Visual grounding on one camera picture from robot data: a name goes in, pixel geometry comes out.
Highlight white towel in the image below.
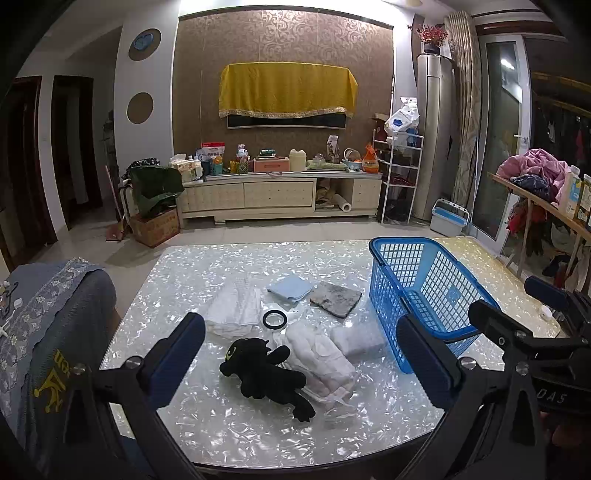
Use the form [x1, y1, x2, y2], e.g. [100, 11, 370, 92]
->
[330, 323, 387, 358]

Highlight black television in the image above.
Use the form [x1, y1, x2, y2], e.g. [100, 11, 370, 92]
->
[226, 112, 347, 130]

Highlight white plastic bag blue print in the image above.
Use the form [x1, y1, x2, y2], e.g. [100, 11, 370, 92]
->
[384, 97, 421, 137]

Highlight wooden side table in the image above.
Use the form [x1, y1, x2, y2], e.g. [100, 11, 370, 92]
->
[487, 172, 591, 278]

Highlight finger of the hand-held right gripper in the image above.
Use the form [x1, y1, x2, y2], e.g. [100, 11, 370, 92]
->
[467, 299, 575, 365]
[524, 276, 591, 324]

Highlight vase with red flowers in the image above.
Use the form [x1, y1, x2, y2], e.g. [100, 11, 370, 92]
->
[416, 24, 451, 56]

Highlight standing air conditioner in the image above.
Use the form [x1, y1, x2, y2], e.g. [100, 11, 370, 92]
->
[412, 53, 455, 222]

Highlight tissue pack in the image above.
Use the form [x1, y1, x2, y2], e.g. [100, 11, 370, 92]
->
[168, 156, 204, 183]

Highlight white wire rack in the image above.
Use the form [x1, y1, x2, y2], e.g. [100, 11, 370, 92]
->
[378, 134, 424, 224]

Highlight brown bottle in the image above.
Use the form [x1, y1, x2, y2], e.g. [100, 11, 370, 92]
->
[575, 174, 591, 227]

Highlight cardboard box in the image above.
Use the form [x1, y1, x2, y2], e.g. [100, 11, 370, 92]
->
[130, 208, 182, 249]

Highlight chair with blue-grey cover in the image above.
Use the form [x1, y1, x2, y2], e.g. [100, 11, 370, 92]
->
[0, 258, 118, 480]

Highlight white ruffled cloth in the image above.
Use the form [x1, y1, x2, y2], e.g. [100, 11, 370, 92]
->
[203, 279, 264, 340]

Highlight white bottle blue label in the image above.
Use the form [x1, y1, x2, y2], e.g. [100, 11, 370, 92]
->
[556, 165, 583, 213]

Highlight broom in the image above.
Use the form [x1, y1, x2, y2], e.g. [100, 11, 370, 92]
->
[104, 165, 126, 243]

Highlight pink clothes pile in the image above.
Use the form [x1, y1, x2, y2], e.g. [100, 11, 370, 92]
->
[501, 148, 571, 195]

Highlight grey mottled pad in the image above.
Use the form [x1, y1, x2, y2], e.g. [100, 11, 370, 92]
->
[309, 281, 363, 319]

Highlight yellow cloth cover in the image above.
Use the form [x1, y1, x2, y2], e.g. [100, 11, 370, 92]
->
[218, 62, 358, 120]

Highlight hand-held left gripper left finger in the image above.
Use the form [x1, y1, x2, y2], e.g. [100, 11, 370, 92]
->
[62, 313, 206, 480]

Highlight beige television cabinet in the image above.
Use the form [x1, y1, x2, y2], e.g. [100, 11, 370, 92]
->
[175, 168, 384, 227]

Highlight light blue folded cloth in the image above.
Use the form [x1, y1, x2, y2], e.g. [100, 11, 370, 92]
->
[267, 275, 315, 306]

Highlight black plush dragon toy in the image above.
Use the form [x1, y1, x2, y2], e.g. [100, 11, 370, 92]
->
[219, 338, 317, 423]

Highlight orange bag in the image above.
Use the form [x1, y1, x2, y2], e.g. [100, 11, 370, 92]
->
[361, 144, 382, 174]

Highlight glass sliding door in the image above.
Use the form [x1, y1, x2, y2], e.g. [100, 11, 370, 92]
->
[475, 34, 532, 241]

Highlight patterned beige curtain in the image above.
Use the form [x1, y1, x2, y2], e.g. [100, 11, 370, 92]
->
[443, 11, 483, 213]

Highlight white gloves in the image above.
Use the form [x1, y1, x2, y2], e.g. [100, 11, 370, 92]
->
[272, 320, 358, 416]

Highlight blue and white bucket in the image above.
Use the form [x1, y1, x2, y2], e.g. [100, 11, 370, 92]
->
[429, 198, 471, 236]

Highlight blue plastic basket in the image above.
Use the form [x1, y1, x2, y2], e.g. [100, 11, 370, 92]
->
[368, 237, 502, 374]

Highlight pink box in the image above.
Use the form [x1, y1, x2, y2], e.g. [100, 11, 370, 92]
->
[253, 157, 291, 174]

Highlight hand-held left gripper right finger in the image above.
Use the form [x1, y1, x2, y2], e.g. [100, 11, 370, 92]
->
[397, 315, 548, 480]

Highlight dark wooden door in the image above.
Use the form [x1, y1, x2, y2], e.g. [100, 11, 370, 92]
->
[0, 76, 44, 273]

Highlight round wall niche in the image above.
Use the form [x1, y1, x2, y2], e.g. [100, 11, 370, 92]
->
[128, 92, 154, 124]

